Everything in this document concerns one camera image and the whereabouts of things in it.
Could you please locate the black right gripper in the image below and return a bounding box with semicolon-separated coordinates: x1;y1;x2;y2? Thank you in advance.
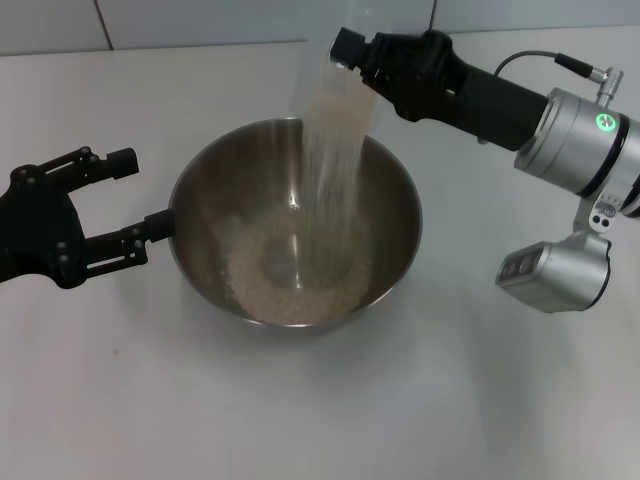
329;27;549;151

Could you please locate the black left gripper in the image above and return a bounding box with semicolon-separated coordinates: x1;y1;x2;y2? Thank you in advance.
0;146;176;290

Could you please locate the clear plastic measuring cup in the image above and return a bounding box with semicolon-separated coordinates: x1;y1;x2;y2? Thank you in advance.
289;0;386;136

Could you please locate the stainless steel mixing bowl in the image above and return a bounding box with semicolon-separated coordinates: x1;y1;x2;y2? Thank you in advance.
167;117;425;329

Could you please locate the right arm connector cable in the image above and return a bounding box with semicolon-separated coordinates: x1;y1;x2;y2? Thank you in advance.
492;49;619;106

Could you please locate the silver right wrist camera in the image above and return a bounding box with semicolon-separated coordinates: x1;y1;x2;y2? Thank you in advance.
496;192;624;315

